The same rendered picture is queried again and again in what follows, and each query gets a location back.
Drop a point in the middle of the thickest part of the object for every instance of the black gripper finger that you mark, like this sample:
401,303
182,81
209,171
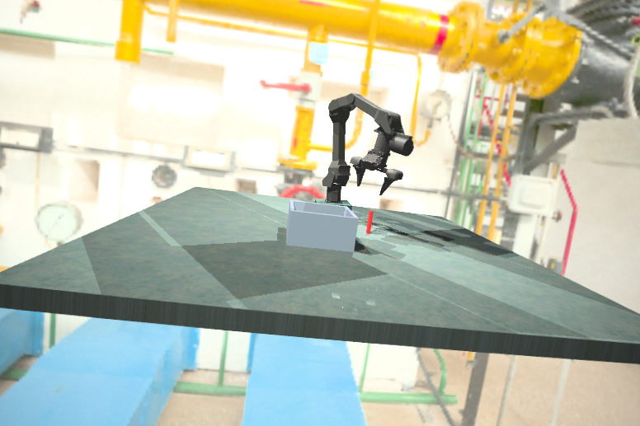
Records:
359,174
386,184

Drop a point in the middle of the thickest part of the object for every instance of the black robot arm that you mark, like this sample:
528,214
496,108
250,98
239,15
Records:
391,137

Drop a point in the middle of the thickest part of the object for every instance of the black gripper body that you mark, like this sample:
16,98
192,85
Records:
390,173

